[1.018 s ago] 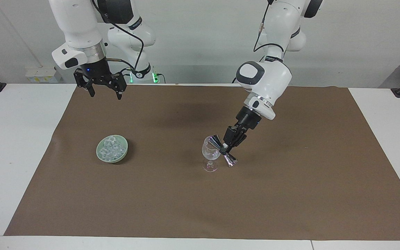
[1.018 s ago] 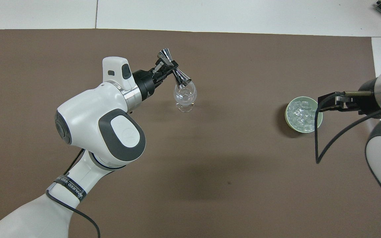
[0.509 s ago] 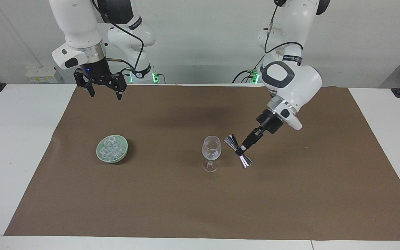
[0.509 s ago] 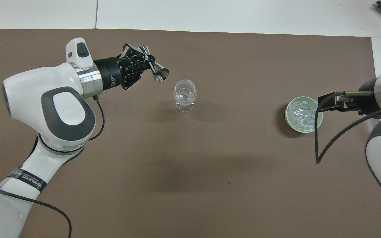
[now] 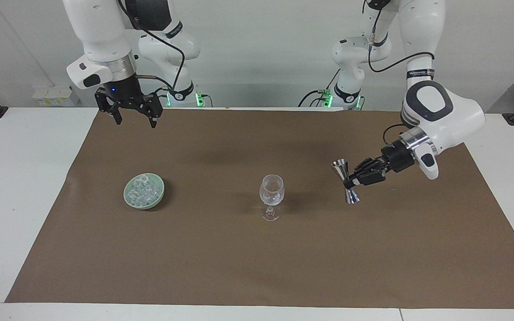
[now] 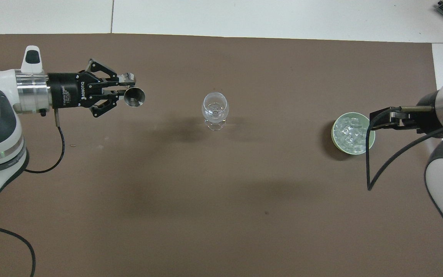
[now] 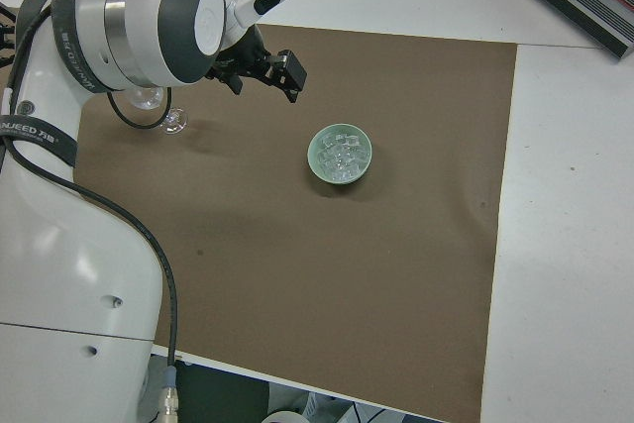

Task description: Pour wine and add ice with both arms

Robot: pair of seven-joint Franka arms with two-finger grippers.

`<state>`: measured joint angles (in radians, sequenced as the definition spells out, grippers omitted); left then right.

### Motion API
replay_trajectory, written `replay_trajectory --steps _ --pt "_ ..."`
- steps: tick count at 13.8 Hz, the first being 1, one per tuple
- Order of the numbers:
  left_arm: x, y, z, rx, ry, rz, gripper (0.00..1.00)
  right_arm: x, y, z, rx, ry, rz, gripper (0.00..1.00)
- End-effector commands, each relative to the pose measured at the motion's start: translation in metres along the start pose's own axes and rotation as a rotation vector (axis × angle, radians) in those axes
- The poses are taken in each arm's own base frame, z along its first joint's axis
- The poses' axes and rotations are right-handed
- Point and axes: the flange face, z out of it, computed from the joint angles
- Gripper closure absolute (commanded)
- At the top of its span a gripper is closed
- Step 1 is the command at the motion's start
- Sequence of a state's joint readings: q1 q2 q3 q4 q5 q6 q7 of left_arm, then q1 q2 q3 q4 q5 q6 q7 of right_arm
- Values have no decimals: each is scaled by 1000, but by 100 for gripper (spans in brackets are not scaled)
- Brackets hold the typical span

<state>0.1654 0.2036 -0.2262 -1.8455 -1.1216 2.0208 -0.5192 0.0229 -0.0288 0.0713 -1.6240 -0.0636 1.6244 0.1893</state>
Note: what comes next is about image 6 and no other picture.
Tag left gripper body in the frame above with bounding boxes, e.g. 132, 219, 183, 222
47, 72, 103, 109

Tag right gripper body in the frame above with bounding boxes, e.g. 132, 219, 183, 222
400, 90, 443, 135

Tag small silver metal cup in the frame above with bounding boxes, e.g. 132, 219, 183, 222
124, 87, 145, 108

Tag clear ice cubes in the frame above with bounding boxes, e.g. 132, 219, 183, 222
334, 115, 371, 154

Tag green cup of ice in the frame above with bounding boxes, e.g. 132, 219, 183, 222
331, 112, 376, 156

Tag clear wine glass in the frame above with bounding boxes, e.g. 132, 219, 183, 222
202, 92, 230, 131

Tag black cable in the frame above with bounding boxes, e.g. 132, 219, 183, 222
25, 109, 66, 174
366, 106, 443, 191
0, 224, 37, 277

